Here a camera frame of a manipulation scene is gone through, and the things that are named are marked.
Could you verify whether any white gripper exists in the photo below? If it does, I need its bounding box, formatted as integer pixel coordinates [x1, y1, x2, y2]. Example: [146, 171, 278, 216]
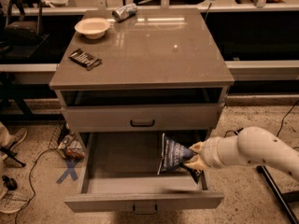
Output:
[184, 137, 224, 171]

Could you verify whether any blue chip bag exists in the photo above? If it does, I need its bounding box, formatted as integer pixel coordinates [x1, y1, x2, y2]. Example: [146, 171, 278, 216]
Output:
[157, 134, 201, 184]

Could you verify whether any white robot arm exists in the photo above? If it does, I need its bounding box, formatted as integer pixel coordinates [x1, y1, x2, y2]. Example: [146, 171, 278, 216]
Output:
[184, 127, 299, 181]

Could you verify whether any closed grey drawer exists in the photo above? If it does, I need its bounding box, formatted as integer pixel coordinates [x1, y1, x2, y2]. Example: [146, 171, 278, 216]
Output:
[62, 104, 223, 133]

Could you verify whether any open grey drawer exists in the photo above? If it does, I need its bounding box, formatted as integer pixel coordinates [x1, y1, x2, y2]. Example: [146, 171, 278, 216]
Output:
[64, 132, 224, 215]

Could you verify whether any grey drawer cabinet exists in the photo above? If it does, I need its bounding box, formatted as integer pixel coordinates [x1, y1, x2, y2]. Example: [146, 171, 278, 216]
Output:
[50, 8, 234, 146]

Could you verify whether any black metal bar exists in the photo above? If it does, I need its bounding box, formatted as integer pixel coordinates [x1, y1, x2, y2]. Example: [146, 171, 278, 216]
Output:
[256, 166, 299, 224]

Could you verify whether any blue tape cross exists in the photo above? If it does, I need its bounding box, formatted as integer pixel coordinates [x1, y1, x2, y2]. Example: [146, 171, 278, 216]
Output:
[56, 160, 79, 184]

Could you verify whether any black snack bar packet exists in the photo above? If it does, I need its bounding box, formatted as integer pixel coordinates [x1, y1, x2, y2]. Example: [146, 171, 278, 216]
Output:
[69, 49, 102, 71]

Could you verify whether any silver soda can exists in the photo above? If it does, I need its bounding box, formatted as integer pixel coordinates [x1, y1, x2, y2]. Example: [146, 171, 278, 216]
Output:
[112, 3, 137, 22]

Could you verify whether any white bowl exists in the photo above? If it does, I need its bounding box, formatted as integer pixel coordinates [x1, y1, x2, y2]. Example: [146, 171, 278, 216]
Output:
[75, 18, 110, 39]

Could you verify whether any grey sneaker upper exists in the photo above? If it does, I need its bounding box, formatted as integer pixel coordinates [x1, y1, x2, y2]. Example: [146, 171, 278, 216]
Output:
[1, 128, 28, 151]

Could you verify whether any white sneaker lower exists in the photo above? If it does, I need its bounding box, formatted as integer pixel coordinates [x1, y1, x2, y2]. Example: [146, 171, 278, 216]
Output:
[0, 190, 29, 214]

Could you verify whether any black chair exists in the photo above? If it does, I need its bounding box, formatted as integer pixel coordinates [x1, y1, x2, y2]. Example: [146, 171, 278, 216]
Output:
[4, 0, 49, 60]

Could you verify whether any black floor cable right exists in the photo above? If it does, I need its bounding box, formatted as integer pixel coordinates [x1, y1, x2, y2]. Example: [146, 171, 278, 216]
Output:
[223, 100, 299, 138]

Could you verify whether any black floor cable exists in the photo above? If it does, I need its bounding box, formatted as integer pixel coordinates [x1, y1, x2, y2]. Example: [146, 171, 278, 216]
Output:
[223, 100, 299, 138]
[14, 148, 57, 224]

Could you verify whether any wire basket with snacks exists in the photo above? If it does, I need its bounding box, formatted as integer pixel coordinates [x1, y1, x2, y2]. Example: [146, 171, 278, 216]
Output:
[49, 120, 85, 160]

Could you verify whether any black floor cable left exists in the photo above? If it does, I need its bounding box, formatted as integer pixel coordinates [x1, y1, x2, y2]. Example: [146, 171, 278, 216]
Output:
[14, 148, 57, 224]

